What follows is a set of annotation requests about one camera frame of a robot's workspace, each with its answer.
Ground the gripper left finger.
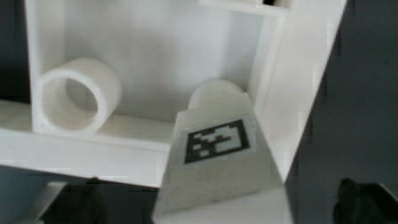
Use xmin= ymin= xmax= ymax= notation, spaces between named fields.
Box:
xmin=29 ymin=178 xmax=108 ymax=224

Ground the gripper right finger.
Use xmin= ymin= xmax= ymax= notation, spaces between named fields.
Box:
xmin=332 ymin=178 xmax=398 ymax=224

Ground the white chair leg grasped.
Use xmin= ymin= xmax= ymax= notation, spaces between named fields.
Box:
xmin=155 ymin=80 xmax=283 ymax=217

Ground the white chair seat part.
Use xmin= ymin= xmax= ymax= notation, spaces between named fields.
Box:
xmin=23 ymin=0 xmax=348 ymax=184

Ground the white U-shaped obstacle fence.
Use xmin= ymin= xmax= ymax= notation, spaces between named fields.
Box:
xmin=0 ymin=98 xmax=295 ymax=224

